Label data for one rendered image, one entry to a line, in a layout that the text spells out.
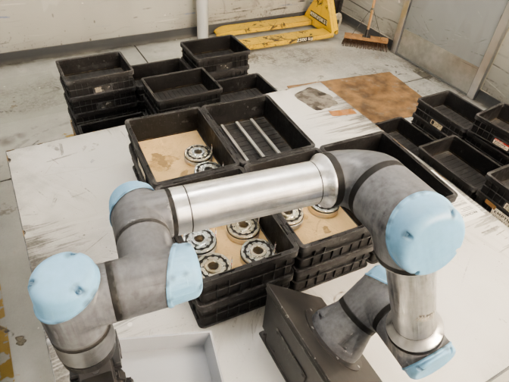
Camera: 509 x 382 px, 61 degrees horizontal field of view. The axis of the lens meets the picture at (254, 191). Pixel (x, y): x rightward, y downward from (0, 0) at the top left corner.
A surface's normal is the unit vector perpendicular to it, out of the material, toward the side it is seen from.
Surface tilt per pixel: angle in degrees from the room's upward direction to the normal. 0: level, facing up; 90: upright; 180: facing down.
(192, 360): 16
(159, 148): 0
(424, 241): 77
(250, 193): 40
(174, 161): 0
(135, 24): 90
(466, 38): 90
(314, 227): 0
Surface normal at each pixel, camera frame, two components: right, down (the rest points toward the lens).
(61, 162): 0.07, -0.74
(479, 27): -0.87, 0.28
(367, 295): -0.68, -0.35
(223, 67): 0.48, 0.61
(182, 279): 0.37, -0.03
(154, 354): 0.32, -0.76
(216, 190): 0.19, -0.49
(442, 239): 0.33, 0.47
